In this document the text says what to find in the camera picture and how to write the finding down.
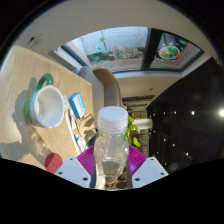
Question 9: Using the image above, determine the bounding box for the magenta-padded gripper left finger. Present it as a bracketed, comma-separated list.
[54, 145, 98, 189]

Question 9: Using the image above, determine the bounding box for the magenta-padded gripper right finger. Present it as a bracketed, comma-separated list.
[127, 145, 169, 189]

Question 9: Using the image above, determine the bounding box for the clear bottle with white cap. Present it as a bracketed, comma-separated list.
[93, 105, 130, 188]

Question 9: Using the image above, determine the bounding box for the flat round red coaster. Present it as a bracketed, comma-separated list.
[44, 152, 64, 174]

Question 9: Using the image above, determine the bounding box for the brown cardboard stand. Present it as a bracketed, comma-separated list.
[75, 113, 98, 144]

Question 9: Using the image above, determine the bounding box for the white cylindrical column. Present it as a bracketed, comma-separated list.
[133, 118, 154, 130]

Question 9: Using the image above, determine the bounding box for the blue flat pack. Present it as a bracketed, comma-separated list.
[68, 92, 87, 120]

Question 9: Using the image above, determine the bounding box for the green and white mug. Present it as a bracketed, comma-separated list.
[22, 73, 67, 130]

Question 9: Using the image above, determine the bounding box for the group of ceiling lights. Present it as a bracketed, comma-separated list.
[159, 108, 224, 158]

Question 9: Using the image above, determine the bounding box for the window with tree decals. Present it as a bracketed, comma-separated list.
[54, 26, 204, 73]

